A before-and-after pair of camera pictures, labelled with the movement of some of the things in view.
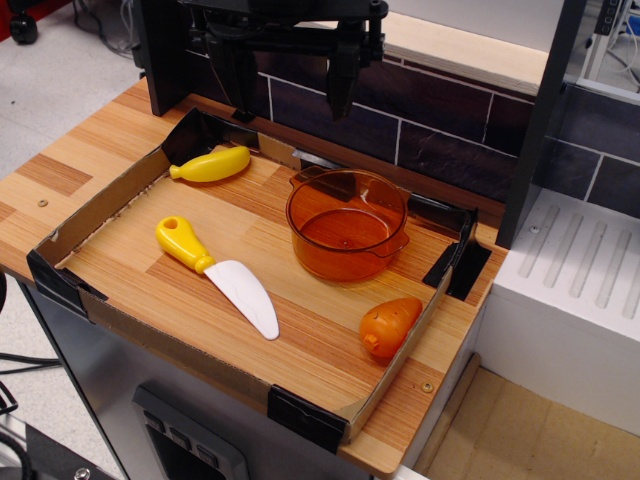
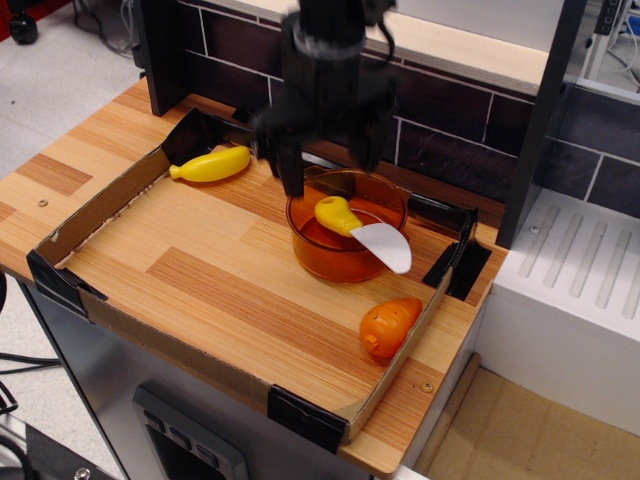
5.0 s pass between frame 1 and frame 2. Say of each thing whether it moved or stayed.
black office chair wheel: stayed
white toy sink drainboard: stayed
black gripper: moved
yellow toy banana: stayed
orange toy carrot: stayed
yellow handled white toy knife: moved
